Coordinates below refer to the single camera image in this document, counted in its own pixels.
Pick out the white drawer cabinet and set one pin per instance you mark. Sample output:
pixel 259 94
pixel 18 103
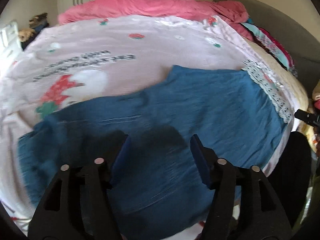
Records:
pixel 10 43

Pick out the stored clothes pile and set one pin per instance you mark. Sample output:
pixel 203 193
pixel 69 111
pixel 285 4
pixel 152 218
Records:
pixel 314 137

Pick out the clothes pile on chair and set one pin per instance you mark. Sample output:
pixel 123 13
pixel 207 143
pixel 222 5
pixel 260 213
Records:
pixel 36 24

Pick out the pink strawberry print bedsheet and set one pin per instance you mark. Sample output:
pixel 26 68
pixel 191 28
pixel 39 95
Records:
pixel 84 60

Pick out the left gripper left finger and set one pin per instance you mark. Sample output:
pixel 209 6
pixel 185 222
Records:
pixel 75 205

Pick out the colourful folded blanket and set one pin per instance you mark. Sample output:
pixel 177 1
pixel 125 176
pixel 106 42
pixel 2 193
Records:
pixel 273 47

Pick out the grey bed headboard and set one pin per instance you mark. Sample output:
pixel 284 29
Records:
pixel 301 45

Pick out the beige mattress cover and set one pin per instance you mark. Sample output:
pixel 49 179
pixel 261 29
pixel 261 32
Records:
pixel 299 95

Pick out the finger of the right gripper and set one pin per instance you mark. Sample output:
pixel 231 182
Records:
pixel 308 118

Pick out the pink rumpled duvet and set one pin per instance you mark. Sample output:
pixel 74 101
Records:
pixel 232 12

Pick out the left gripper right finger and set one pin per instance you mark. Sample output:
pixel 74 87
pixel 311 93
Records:
pixel 244 204

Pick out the blue denim lace-hem pants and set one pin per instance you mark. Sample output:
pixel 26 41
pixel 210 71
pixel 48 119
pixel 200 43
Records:
pixel 159 192

